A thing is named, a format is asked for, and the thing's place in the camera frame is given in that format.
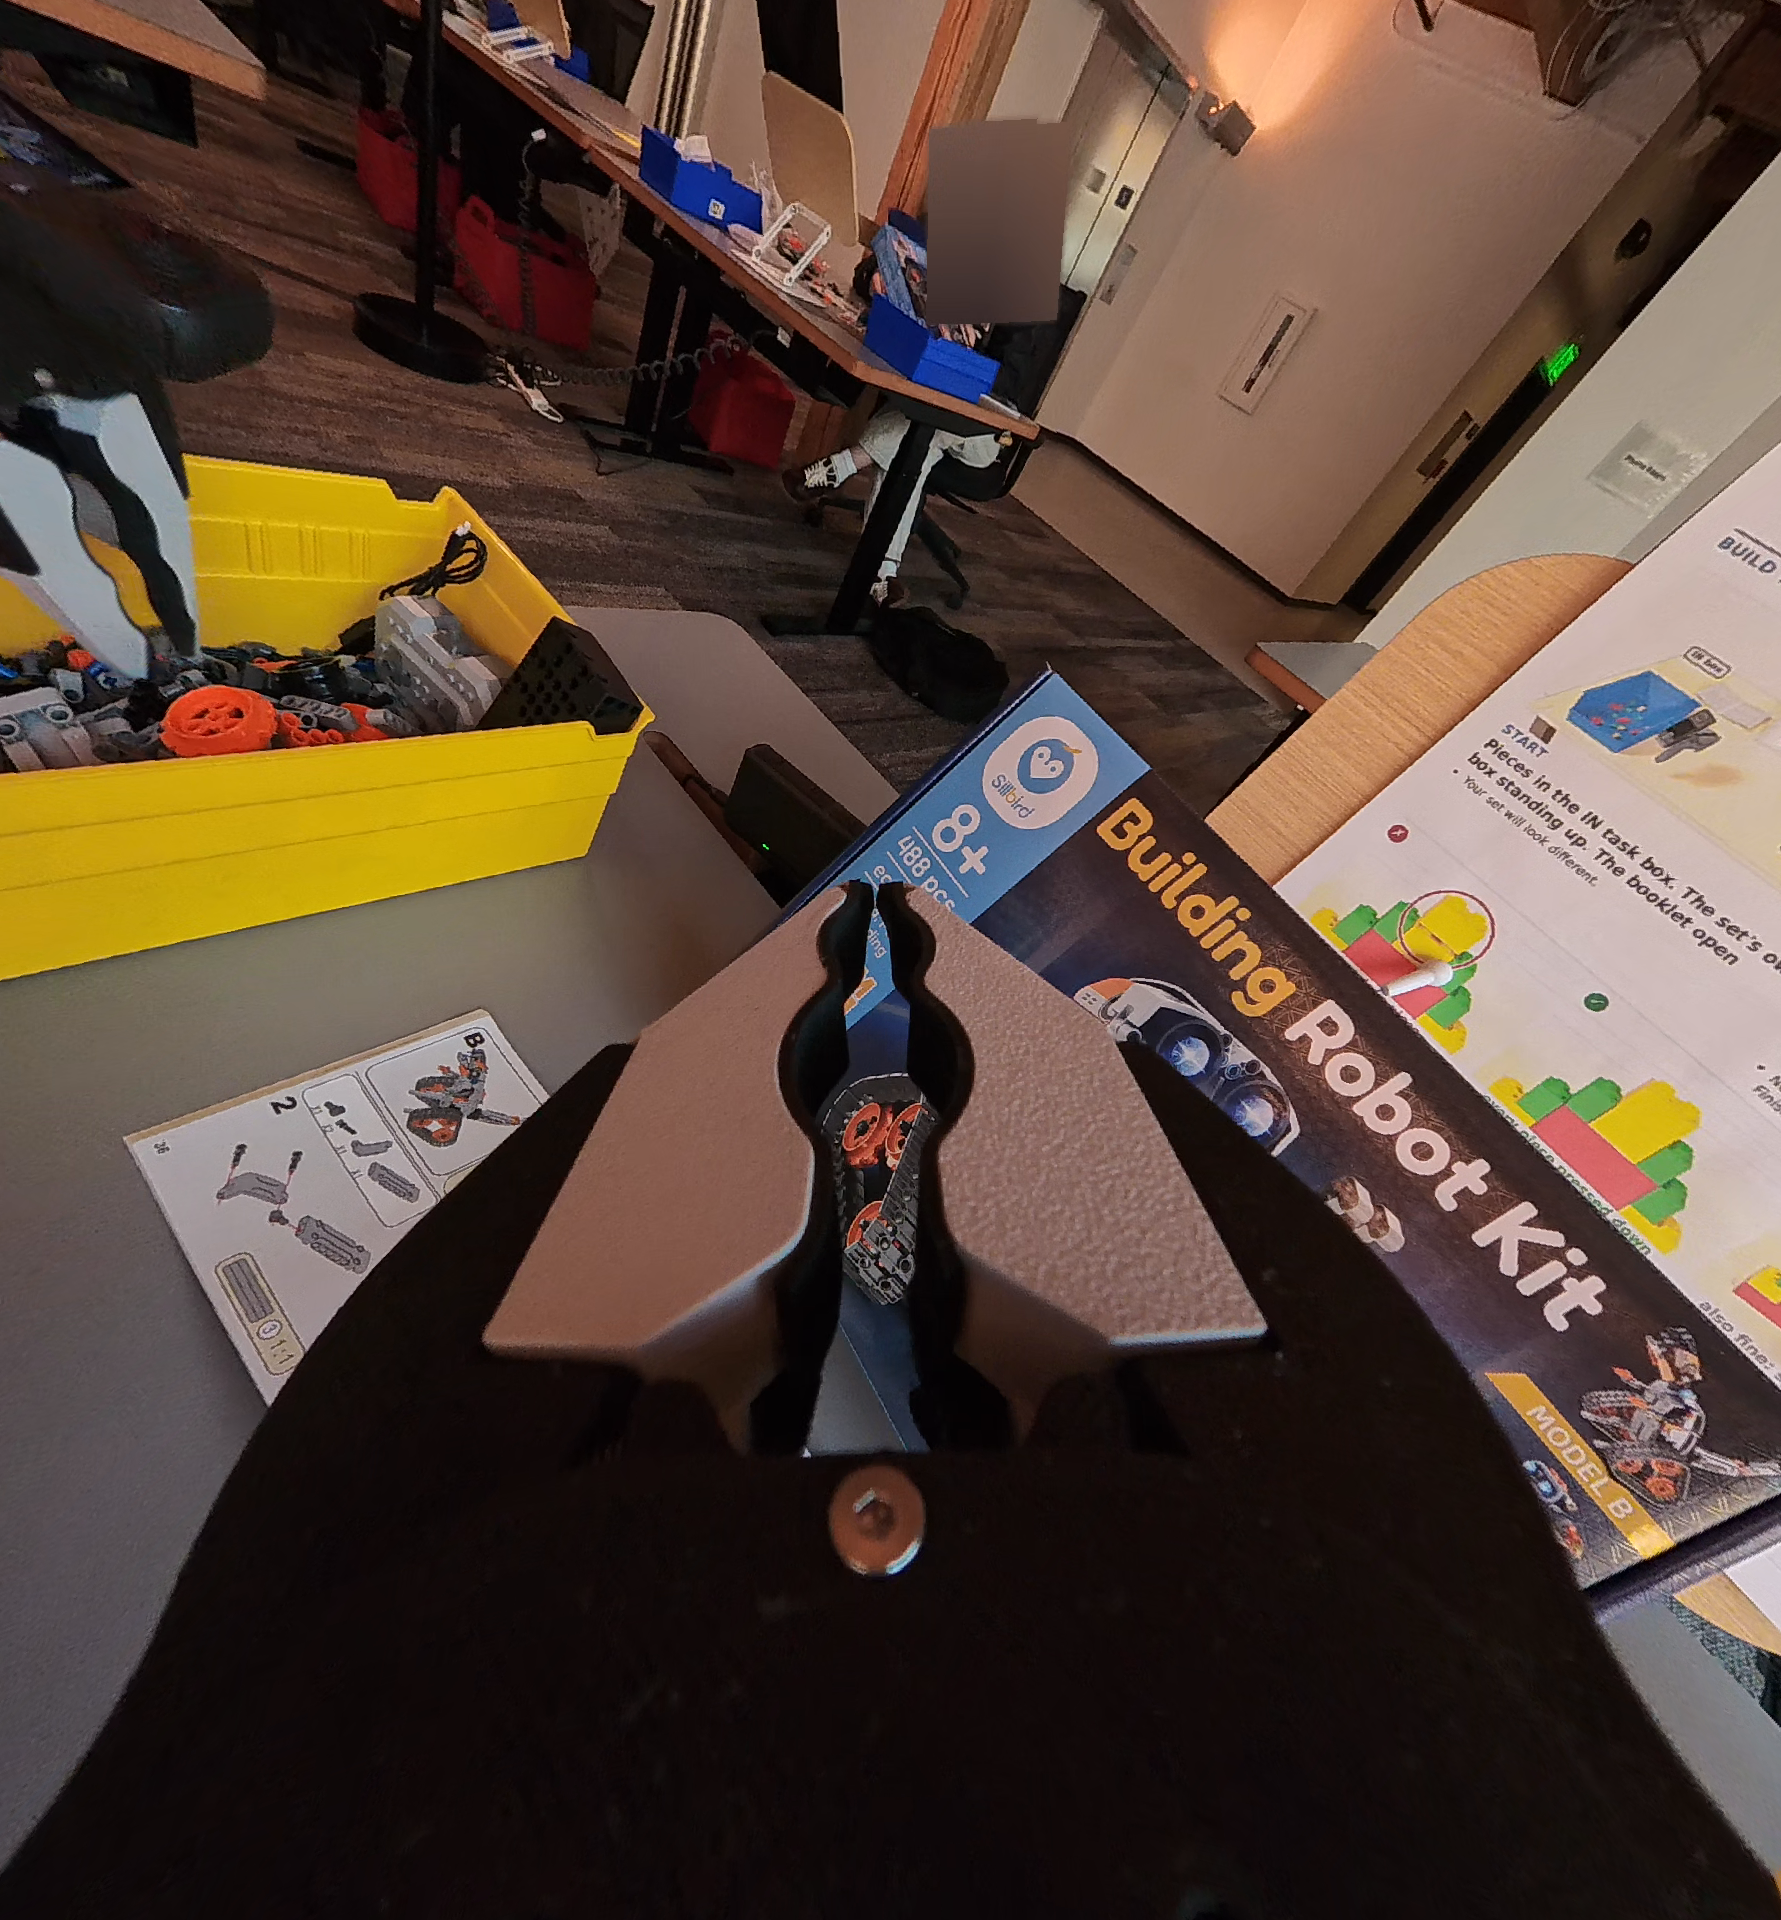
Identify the brown wooden desk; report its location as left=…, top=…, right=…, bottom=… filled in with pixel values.
left=4, top=0, right=268, bottom=105

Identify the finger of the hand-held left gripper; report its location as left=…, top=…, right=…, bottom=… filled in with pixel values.
left=26, top=388, right=205, bottom=663
left=0, top=433, right=160, bottom=680

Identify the printed task sheet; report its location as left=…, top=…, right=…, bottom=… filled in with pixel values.
left=1273, top=421, right=1781, bottom=1667

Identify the plywood board stand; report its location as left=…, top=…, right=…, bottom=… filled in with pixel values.
left=759, top=69, right=862, bottom=228

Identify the black power brick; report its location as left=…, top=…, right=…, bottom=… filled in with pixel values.
left=724, top=742, right=875, bottom=889

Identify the orange gear wheel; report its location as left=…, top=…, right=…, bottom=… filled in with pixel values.
left=162, top=686, right=279, bottom=758

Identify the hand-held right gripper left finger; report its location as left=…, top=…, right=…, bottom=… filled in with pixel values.
left=482, top=882, right=881, bottom=1454

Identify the wooden post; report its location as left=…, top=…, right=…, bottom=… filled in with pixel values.
left=878, top=0, right=1034, bottom=228

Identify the pile of building pieces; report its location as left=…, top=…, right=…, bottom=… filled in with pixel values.
left=0, top=638, right=531, bottom=782

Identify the blue plastic bin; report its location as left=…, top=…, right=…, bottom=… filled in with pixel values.
left=864, top=291, right=1003, bottom=402
left=639, top=126, right=765, bottom=232

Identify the grey motor block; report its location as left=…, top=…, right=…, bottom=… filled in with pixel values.
left=372, top=595, right=508, bottom=731

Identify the black office chair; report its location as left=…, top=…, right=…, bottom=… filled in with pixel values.
left=807, top=285, right=1093, bottom=609

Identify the yellow plastic bin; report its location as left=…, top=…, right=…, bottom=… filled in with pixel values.
left=0, top=452, right=655, bottom=999

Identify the plywood sheet holder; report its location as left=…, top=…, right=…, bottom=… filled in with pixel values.
left=1204, top=551, right=1781, bottom=1669

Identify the assembly instruction booklet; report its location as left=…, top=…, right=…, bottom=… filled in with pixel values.
left=126, top=1007, right=549, bottom=1406

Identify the long wooden table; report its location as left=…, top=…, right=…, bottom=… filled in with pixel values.
left=439, top=0, right=1045, bottom=441

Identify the white wall cabinet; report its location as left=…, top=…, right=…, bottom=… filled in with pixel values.
left=1220, top=291, right=1316, bottom=416

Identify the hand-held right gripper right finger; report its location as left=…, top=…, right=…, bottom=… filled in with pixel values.
left=878, top=883, right=1271, bottom=1454

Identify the black cable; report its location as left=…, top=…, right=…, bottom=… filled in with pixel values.
left=379, top=525, right=490, bottom=604

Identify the robot kit box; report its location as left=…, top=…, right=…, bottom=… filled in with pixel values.
left=778, top=671, right=1781, bottom=1622

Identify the grey desk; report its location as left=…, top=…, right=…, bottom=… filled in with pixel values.
left=0, top=603, right=1781, bottom=1920

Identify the black backpack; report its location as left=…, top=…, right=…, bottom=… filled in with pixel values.
left=868, top=603, right=1012, bottom=724

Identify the grey elevator door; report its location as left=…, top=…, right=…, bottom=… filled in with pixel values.
left=1047, top=13, right=1207, bottom=301

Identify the white wire stand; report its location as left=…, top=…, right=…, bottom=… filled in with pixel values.
left=746, top=199, right=841, bottom=289

